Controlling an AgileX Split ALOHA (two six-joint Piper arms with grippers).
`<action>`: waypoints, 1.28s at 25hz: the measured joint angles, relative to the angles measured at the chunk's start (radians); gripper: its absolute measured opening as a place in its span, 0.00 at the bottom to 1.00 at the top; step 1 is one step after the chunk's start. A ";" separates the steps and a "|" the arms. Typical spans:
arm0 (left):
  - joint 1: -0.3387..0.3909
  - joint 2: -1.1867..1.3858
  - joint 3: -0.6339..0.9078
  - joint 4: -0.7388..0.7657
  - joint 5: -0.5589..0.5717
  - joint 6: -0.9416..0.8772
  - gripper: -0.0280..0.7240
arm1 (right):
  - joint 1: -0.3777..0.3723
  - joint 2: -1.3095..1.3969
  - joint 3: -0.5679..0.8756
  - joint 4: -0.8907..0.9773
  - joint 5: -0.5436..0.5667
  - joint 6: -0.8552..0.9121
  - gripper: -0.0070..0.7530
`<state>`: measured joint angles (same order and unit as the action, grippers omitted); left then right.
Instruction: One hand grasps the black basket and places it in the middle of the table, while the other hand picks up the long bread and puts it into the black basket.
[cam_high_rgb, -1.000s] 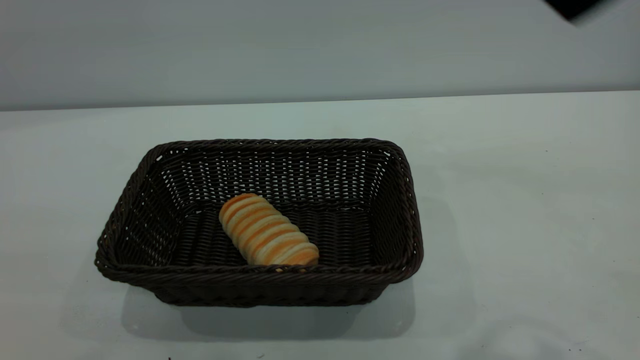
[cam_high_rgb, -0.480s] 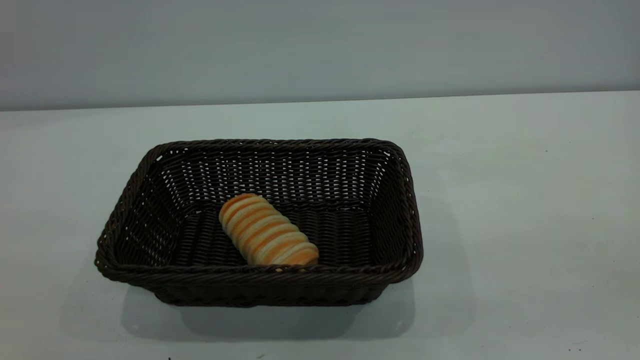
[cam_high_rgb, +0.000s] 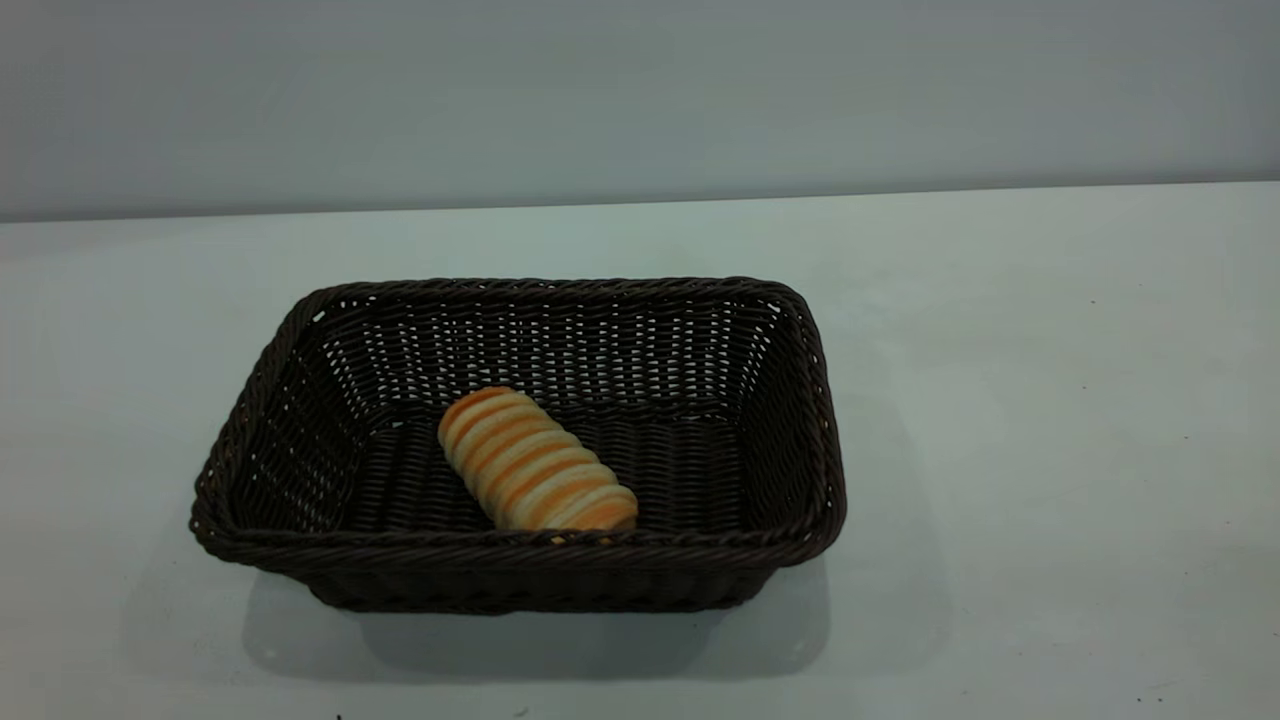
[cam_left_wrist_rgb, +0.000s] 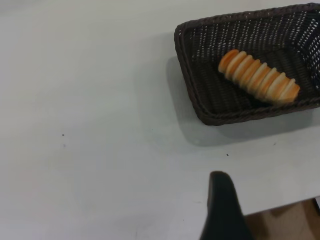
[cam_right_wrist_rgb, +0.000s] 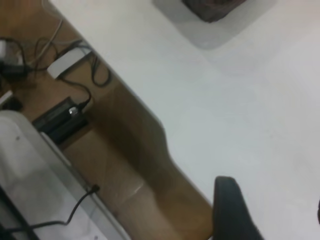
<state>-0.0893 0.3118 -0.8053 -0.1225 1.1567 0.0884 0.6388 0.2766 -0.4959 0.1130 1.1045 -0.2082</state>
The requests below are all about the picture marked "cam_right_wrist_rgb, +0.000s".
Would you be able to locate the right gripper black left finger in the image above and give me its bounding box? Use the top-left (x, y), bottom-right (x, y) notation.
top-left (211, 175), bottom-right (265, 240)

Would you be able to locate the dark brown woven wicker basket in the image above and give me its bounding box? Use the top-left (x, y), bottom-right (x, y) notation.
top-left (181, 0), bottom-right (247, 24)

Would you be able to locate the black power supply brick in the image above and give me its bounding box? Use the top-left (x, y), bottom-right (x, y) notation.
top-left (31, 96), bottom-right (89, 145)

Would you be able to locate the white rounded platform panel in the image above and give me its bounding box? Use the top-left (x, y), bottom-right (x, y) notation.
top-left (0, 109), bottom-right (132, 240)

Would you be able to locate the white power adapter box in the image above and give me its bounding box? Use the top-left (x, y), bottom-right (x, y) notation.
top-left (46, 48), bottom-right (94, 80)

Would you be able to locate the small black power adapter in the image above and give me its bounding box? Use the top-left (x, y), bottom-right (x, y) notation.
top-left (0, 61), bottom-right (29, 79)

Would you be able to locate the thin black usb cable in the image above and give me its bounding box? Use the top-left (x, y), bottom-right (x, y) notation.
top-left (31, 184), bottom-right (101, 229)

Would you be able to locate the black looped cable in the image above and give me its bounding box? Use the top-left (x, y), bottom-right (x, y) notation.
top-left (90, 53), bottom-right (111, 88)

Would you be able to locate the black cable with silver plug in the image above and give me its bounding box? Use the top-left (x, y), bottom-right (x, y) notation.
top-left (56, 74), bottom-right (92, 116)

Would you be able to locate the white cable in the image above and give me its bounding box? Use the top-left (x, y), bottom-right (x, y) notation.
top-left (39, 17), bottom-right (65, 57)

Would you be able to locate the black tangled cable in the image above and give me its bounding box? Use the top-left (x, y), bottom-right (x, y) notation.
top-left (0, 36), bottom-right (85, 76)

